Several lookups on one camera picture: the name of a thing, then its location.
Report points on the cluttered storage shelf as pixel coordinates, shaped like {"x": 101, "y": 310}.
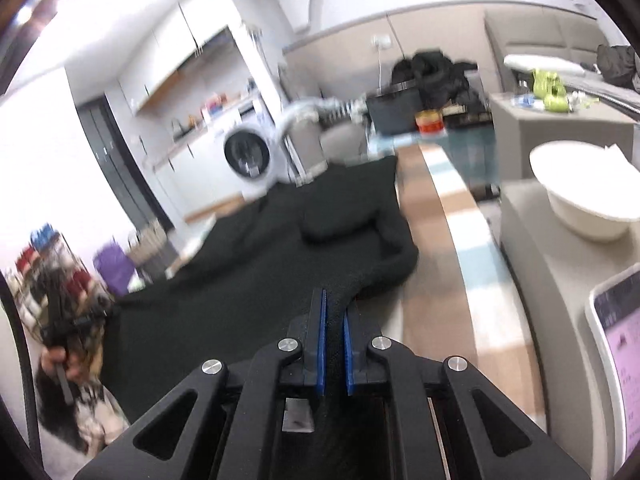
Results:
{"x": 35, "y": 270}

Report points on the checked cloth cover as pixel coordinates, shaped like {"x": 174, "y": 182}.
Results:
{"x": 450, "y": 240}

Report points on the wall socket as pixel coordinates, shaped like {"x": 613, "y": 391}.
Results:
{"x": 382, "y": 41}

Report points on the black garment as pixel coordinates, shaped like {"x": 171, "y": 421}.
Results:
{"x": 617, "y": 65}

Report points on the black knit sweater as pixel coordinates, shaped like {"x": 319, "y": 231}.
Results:
{"x": 250, "y": 260}

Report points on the person's left hand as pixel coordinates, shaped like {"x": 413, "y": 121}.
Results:
{"x": 75, "y": 365}

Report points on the white-cased smartphone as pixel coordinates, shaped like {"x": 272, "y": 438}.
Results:
{"x": 620, "y": 330}

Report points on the white grey garment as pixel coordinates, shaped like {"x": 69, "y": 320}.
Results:
{"x": 300, "y": 112}

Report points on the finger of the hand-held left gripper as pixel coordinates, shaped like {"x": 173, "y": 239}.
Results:
{"x": 92, "y": 316}

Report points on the white pillow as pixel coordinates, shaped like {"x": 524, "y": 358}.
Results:
{"x": 540, "y": 62}

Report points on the white washing machine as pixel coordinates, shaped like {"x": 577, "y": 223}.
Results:
{"x": 245, "y": 152}

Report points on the white bowl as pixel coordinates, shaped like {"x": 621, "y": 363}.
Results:
{"x": 585, "y": 190}

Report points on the black storage box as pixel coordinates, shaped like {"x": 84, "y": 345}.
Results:
{"x": 392, "y": 110}

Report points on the red food bowl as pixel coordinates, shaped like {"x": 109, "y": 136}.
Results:
{"x": 430, "y": 122}

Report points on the grey sofa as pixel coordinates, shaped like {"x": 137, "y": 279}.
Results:
{"x": 340, "y": 145}

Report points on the woven basket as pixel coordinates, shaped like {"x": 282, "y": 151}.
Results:
{"x": 150, "y": 250}

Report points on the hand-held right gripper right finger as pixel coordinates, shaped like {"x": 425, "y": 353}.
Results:
{"x": 346, "y": 350}

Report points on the white wall cabinets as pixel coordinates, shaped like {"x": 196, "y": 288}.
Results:
{"x": 175, "y": 45}

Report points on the grey side table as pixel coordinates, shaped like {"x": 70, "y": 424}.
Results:
{"x": 540, "y": 270}

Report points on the green toy shoes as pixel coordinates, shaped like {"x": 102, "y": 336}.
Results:
{"x": 549, "y": 90}

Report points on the pile of black clothes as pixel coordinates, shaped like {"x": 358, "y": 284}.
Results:
{"x": 435, "y": 72}

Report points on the purple bag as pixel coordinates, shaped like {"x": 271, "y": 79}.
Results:
{"x": 114, "y": 270}

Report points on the black tray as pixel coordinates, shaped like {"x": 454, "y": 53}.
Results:
{"x": 467, "y": 116}

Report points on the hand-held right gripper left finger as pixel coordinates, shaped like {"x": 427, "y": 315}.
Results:
{"x": 322, "y": 340}

